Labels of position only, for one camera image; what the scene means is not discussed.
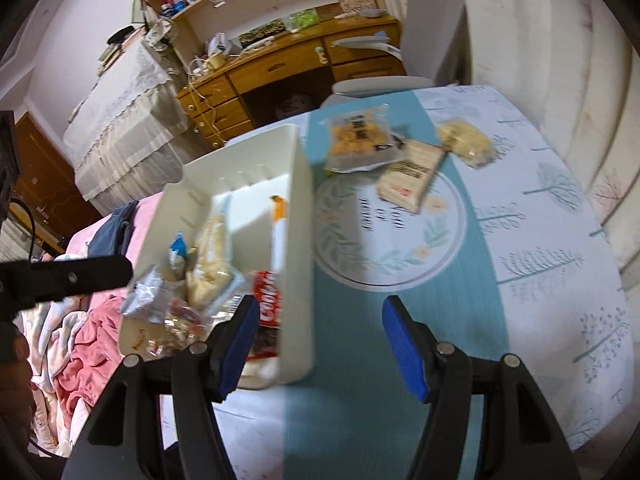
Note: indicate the white plastic organizer tray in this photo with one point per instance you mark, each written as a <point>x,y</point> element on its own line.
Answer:
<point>252,169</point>

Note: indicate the Lipo cream biscuit pack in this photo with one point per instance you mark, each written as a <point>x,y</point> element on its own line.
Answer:
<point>263,287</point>

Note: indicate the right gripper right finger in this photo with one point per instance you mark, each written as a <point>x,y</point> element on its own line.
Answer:
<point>487,414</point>

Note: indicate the red candy packet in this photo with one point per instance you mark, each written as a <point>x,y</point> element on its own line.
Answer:
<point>182,326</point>

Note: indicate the brown wooden door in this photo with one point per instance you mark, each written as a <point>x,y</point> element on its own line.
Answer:
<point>47,186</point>

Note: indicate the teal and white tablecloth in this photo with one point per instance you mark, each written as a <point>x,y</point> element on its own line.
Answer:
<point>506,258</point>

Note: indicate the blue white snack packet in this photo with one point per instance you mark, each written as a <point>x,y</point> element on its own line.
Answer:
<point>178,252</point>

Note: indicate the clear bag orange cubes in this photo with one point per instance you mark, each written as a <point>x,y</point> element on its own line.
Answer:
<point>361,140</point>

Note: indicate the grey office chair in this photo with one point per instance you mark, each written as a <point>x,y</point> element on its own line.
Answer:
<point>434,49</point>

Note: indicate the green snack bag on desk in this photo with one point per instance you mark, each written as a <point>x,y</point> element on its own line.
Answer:
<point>301,20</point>

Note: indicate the pink bed blanket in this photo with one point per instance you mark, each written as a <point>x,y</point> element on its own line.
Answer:
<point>73,350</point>

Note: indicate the operator left hand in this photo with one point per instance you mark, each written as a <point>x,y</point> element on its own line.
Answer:
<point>17,402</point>

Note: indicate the lace covered piano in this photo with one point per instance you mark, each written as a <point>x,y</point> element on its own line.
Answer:
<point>131,136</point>

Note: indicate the dark corn snack box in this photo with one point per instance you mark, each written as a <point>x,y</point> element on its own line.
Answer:
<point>261,32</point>

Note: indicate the orange white oat bar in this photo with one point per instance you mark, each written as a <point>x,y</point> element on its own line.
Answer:
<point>279,233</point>

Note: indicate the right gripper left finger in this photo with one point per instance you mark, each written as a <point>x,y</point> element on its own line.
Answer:
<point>122,438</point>

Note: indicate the wooden desk with drawers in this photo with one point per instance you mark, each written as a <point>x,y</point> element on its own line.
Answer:
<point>295,73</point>

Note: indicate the white silver snack packet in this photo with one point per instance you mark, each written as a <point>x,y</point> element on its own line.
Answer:
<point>151,296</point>

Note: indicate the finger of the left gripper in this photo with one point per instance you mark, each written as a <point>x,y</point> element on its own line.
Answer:
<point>25,284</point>

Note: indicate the navy blue garment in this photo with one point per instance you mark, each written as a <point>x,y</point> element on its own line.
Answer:
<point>113,238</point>

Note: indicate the floral white blanket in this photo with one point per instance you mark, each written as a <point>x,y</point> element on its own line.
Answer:
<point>50,329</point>

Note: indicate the floral cream curtain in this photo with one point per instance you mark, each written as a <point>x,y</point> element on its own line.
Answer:
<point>571,70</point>

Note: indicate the clear bag puffed cake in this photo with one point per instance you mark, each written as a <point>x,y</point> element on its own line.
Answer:
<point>467,142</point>

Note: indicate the beige soda cracker pack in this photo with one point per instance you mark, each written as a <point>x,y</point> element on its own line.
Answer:
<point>405,183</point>

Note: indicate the yellow mug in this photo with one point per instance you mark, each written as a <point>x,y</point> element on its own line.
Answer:
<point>215,61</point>

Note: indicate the white plastic bag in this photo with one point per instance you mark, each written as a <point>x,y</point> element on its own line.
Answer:
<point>219,44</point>

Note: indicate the pink fleece robe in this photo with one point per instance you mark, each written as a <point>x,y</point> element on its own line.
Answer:
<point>93,359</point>

